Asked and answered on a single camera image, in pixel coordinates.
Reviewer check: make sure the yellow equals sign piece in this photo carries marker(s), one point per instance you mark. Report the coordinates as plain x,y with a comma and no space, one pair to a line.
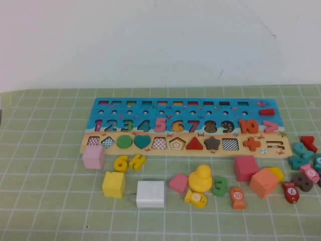
137,162

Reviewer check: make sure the yellow number six piece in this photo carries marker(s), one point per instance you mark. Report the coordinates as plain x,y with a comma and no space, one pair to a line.
116,165

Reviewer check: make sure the pink number five piece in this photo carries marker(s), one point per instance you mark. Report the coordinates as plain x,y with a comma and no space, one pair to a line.
160,119

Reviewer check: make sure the teal heart piece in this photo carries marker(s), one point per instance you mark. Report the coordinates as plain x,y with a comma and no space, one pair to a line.
142,141

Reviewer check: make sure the blue wooden number puzzle board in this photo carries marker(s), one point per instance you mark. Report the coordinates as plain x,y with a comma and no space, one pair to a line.
200,118

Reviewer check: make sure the green circle piece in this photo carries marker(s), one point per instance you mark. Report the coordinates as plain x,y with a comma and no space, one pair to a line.
124,141

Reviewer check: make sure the red triangle piece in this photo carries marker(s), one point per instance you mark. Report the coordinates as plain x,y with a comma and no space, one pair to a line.
194,145

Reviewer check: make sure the brown star piece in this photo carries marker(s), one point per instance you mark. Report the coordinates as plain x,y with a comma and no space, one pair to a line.
212,143

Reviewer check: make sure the orange number ten piece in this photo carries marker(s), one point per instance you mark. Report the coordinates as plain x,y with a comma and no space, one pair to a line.
242,126

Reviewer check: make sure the green number three piece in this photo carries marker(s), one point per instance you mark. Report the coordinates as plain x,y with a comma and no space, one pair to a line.
217,192

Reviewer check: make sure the orange plus sign piece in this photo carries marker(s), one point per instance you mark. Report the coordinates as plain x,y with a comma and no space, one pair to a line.
252,144

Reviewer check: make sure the red minus sign piece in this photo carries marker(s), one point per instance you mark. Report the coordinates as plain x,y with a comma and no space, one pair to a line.
267,112

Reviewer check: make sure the pink greater-than sign piece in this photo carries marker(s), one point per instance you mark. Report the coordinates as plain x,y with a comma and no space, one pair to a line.
274,126

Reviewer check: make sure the teal number four piece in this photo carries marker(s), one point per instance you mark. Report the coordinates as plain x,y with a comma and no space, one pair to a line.
294,160

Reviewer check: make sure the teal number two piece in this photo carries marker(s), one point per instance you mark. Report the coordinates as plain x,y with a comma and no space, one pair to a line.
299,148

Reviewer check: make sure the red number seven piece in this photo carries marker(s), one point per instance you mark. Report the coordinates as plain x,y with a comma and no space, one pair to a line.
307,139

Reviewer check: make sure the brown number eight piece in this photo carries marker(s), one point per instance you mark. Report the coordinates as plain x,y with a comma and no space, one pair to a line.
302,182

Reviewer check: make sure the blue-grey number nine piece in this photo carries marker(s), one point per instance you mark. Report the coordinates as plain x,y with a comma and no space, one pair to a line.
319,182

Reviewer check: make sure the pink trapezoid block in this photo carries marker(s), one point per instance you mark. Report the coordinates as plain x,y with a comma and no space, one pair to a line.
178,183

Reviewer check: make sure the yellow rubber duck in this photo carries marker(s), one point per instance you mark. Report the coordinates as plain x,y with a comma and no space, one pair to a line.
200,182

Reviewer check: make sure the white power adapter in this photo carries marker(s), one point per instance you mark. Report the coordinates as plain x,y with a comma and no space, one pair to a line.
150,194

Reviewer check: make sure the light pink wooden cube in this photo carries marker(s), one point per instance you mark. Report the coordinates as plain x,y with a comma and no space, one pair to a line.
92,157

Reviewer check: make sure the yellow wooden cube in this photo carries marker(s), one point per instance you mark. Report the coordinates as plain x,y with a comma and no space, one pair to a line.
113,184

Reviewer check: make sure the yellow wooden fish nine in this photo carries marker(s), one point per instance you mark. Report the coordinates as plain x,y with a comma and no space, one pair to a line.
195,198

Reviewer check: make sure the deep pink wooden cube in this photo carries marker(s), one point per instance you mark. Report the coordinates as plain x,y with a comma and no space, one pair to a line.
244,168

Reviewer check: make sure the orange wooden fish ten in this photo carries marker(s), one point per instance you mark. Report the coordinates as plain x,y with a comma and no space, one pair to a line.
238,197

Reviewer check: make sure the orange wooden cube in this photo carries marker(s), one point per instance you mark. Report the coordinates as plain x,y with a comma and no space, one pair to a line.
263,184

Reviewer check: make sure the yellow pentagon block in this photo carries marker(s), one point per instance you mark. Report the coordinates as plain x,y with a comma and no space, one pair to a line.
277,173

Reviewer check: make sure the red wooden fish seven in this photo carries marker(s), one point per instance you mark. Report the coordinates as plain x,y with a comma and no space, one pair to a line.
291,192

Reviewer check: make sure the pink wooden fish five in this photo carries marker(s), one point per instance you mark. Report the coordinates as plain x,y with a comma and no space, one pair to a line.
307,170

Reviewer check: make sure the teal wooden fish four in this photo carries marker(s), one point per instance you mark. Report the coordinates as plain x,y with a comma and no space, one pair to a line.
318,160

